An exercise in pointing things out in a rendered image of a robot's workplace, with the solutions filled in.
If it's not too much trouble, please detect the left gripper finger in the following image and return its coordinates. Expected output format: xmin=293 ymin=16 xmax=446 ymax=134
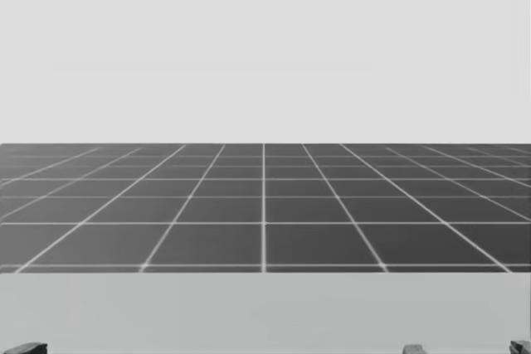
xmin=0 ymin=342 xmax=49 ymax=354

